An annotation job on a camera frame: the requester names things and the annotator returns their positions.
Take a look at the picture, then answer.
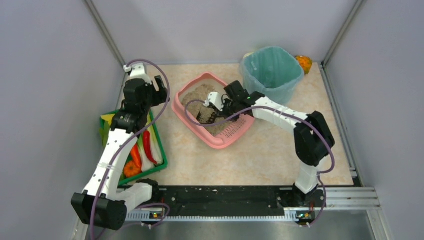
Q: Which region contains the green leafy vegetable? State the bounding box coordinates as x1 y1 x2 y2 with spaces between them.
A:
99 113 115 148

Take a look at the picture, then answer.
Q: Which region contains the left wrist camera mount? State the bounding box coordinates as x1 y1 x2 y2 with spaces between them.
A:
123 63 152 85

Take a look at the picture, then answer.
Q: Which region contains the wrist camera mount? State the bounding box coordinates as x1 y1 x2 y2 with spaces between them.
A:
123 63 152 85
203 91 224 112

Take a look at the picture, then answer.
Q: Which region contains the black litter scoop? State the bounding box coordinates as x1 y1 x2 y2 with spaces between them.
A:
196 107 220 125

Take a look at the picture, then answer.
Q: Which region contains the cat litter sand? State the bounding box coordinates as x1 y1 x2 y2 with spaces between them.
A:
180 83 232 136

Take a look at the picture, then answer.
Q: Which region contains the orange carrot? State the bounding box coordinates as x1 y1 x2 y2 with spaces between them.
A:
123 143 143 178

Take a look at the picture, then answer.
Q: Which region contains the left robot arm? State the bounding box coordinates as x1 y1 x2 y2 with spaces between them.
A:
71 75 170 230

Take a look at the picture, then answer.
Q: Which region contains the orange toy fruit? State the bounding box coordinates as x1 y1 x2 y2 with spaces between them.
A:
294 55 313 75

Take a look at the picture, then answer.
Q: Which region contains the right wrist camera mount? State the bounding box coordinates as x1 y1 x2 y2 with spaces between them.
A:
203 91 224 112

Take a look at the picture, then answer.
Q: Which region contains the green vegetable tray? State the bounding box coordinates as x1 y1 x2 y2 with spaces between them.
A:
99 110 168 187

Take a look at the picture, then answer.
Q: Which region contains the pink litter box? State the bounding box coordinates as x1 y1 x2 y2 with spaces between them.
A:
171 72 255 149

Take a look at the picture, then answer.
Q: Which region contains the green trash bin with bag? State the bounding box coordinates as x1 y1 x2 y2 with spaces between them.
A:
239 46 304 105

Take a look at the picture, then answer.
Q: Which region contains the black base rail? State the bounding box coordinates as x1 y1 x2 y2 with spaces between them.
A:
150 186 325 217

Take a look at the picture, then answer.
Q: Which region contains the red chili pepper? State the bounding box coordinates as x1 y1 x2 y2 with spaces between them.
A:
142 130 158 165

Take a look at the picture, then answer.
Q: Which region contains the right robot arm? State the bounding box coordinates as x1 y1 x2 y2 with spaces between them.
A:
204 81 335 206

